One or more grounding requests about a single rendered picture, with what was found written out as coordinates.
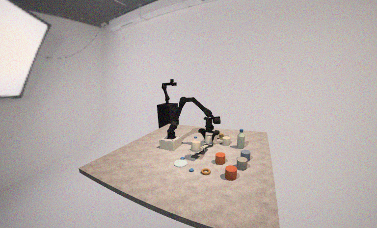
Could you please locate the brown cylinder with orange top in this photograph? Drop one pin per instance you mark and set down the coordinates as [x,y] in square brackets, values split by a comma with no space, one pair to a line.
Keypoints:
[220,158]
[230,173]

